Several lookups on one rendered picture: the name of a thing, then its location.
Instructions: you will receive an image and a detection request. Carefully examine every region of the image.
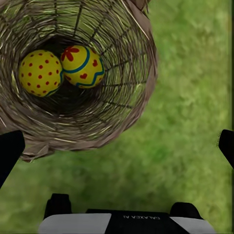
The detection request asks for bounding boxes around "wicker basket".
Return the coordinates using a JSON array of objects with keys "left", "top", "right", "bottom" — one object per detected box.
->
[{"left": 0, "top": 0, "right": 159, "bottom": 164}]

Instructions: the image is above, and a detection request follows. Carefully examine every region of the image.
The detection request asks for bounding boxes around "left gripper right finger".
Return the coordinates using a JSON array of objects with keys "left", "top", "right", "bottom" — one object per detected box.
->
[{"left": 218, "top": 130, "right": 234, "bottom": 169}]

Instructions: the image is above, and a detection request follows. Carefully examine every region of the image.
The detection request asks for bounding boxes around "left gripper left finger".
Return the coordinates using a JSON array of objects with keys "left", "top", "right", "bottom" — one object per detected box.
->
[{"left": 0, "top": 130, "right": 26, "bottom": 188}]

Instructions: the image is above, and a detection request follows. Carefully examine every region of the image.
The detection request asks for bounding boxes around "easter egg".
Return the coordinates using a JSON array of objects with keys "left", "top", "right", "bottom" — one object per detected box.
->
[
  {"left": 60, "top": 44, "right": 106, "bottom": 90},
  {"left": 19, "top": 48, "right": 65, "bottom": 99}
]

